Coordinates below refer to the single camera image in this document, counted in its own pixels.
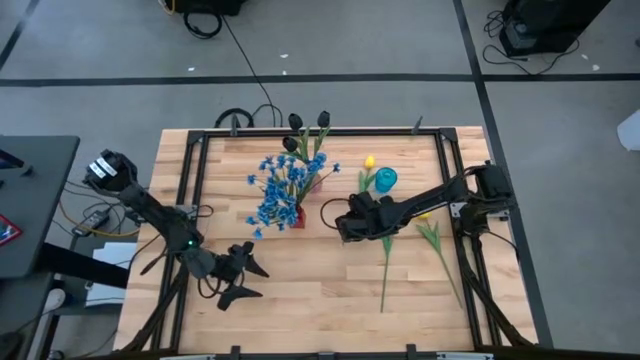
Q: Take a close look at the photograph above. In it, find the long black floor cable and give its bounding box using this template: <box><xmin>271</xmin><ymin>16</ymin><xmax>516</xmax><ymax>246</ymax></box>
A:
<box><xmin>219</xmin><ymin>14</ymin><xmax>277</xmax><ymax>126</ymax></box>

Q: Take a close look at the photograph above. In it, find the yellow cable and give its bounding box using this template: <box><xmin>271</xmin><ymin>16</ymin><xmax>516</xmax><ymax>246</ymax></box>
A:
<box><xmin>58</xmin><ymin>199</ymin><xmax>141</xmax><ymax>239</ymax></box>

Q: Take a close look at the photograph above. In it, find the looped black cable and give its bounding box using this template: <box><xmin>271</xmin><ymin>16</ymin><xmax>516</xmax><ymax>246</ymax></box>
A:
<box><xmin>213</xmin><ymin>103</ymin><xmax>284</xmax><ymax>129</ymax></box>

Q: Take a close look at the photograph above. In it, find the black equipment cart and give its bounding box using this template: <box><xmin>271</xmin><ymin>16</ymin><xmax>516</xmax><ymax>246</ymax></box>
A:
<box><xmin>498</xmin><ymin>0</ymin><xmax>612</xmax><ymax>57</ymax></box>

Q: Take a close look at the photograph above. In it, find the white object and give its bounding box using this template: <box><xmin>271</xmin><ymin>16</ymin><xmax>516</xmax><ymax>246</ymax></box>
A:
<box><xmin>616</xmin><ymin>108</ymin><xmax>640</xmax><ymax>152</ymax></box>

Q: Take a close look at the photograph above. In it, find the black equipment box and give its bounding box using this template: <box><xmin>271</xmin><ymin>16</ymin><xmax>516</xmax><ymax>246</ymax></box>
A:
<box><xmin>172</xmin><ymin>0</ymin><xmax>249</xmax><ymax>16</ymax></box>

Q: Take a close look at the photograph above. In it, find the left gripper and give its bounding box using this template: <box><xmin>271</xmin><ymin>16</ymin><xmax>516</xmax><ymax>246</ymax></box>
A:
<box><xmin>214</xmin><ymin>242</ymin><xmax>271</xmax><ymax>313</ymax></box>

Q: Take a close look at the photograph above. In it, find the red and blue sticker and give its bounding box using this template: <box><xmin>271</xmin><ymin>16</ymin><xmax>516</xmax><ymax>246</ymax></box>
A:
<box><xmin>0</xmin><ymin>214</ymin><xmax>24</xmax><ymax>247</ymax></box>

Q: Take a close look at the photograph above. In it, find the coiled black cable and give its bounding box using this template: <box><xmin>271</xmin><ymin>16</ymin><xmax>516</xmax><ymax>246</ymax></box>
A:
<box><xmin>182</xmin><ymin>9</ymin><xmax>224</xmax><ymax>40</ymax></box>

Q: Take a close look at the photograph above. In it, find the black power adapter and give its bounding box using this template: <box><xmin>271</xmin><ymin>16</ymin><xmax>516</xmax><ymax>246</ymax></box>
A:
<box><xmin>72</xmin><ymin>209</ymin><xmax>111</xmax><ymax>238</ymax></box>

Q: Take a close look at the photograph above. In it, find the dark grey desk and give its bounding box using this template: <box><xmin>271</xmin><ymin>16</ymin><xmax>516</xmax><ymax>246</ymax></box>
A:
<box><xmin>0</xmin><ymin>134</ymin><xmax>81</xmax><ymax>280</ymax></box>

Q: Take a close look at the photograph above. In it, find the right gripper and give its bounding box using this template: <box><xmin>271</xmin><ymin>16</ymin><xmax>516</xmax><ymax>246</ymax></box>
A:
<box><xmin>335</xmin><ymin>192</ymin><xmax>402</xmax><ymax>243</ymax></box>

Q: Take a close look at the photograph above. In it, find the teal glass vase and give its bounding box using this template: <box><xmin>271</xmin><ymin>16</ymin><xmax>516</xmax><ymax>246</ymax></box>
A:
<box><xmin>374</xmin><ymin>167</ymin><xmax>399</xmax><ymax>194</ymax></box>

